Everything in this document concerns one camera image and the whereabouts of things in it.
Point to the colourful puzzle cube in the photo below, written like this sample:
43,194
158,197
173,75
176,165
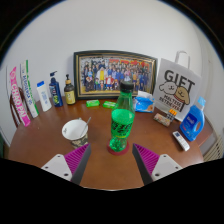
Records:
171,116

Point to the tall pink box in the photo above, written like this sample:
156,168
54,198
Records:
19,98

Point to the camouflage paper cup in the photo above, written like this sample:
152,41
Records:
74,131

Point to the framed group photo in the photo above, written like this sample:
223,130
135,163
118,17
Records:
100,73

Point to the white radiator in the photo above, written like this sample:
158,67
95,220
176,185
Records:
215,150

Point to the tall green and white box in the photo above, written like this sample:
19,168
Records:
30,91

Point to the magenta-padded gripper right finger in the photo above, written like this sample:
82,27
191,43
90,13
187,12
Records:
148,160

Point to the flat round red coaster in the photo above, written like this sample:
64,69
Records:
111,151

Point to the speckled snack bar packet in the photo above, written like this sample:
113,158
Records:
161,119

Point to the blue detergent bottle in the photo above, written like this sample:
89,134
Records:
192,121

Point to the spoon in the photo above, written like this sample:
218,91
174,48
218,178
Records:
86,125

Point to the white bottle with blue cap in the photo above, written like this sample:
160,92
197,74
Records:
44,98

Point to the white paper gift bag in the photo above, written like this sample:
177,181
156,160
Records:
180,83

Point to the blue tissue pack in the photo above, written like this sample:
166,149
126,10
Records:
144,104

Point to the dark blue pump bottle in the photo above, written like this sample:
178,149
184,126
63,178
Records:
56,93

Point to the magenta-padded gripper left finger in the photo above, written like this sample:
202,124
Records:
75,160

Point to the green plastic drink bottle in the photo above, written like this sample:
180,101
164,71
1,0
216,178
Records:
122,123

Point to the amber pump bottle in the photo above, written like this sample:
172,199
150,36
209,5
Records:
69,95

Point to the white remote control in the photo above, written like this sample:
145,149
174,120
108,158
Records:
181,140

